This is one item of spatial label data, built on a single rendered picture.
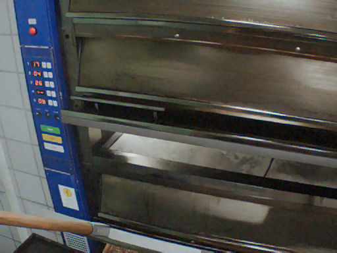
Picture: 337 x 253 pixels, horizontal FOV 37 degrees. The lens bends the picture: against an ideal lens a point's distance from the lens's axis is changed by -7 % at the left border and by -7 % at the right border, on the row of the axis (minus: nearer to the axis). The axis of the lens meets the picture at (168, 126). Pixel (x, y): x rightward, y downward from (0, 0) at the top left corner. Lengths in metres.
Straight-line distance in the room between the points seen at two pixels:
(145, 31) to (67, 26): 0.29
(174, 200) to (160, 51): 0.54
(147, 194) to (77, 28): 0.64
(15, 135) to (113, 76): 0.60
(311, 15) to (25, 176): 1.37
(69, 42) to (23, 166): 0.66
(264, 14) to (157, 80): 0.42
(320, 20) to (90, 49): 0.76
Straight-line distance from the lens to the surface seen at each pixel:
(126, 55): 1.67
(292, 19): 1.40
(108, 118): 1.60
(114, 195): 1.98
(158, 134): 1.54
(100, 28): 1.67
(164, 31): 1.56
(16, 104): 2.04
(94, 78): 1.73
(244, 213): 1.80
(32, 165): 2.15
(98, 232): 1.37
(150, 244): 1.37
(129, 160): 1.86
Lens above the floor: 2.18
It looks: 29 degrees down
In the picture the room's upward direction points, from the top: 5 degrees counter-clockwise
